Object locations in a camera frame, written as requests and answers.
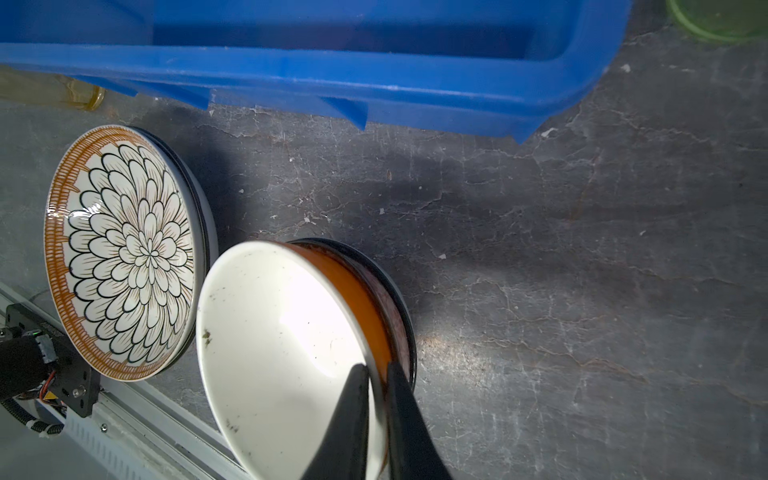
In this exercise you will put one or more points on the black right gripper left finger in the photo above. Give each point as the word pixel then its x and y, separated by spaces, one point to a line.
pixel 342 453

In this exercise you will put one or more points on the yellow transparent plastic cup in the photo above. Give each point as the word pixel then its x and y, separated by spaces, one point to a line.
pixel 44 89

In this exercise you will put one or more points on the orange white ceramic bowl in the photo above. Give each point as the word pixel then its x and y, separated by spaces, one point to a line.
pixel 279 327

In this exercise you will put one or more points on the green transparent plastic cup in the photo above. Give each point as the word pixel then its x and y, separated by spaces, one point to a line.
pixel 721 21

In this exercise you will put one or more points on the brown floral pattern plate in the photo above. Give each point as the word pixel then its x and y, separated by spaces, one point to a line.
pixel 129 237

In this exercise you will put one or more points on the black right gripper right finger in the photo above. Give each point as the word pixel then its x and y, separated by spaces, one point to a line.
pixel 413 455

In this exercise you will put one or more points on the blue plastic bin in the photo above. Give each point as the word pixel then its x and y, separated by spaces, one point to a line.
pixel 485 68

